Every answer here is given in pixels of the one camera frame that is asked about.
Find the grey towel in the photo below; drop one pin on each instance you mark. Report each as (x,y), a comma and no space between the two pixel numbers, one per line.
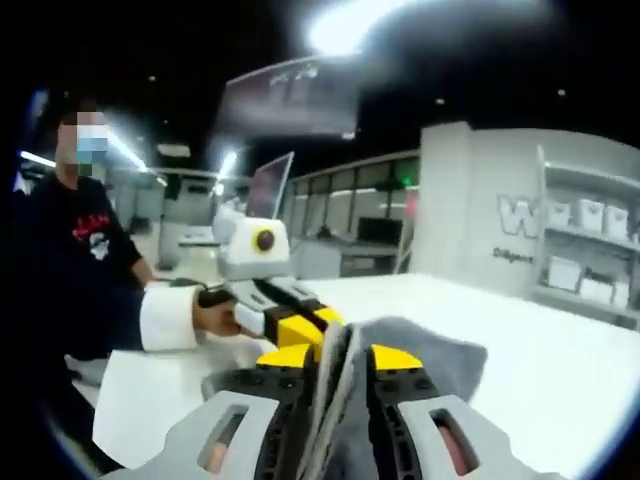
(435,345)

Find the person's left hand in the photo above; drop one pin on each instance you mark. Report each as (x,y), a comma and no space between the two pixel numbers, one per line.
(215,317)

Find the large computer monitor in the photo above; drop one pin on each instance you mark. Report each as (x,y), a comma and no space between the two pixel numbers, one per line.
(267,190)

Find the ceiling light strip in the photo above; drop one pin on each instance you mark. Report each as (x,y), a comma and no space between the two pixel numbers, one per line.
(227,170)
(350,25)

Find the small black monitor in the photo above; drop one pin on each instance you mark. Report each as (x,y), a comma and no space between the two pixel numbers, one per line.
(380,231)

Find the dark hanging ceiling banner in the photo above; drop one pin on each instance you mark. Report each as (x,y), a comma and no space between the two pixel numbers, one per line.
(290,100)

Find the rows of white storage bins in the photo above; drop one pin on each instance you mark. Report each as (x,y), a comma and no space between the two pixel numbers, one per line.
(565,272)

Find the grey metal shelf unit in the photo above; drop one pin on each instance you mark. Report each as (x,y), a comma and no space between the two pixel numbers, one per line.
(540,225)

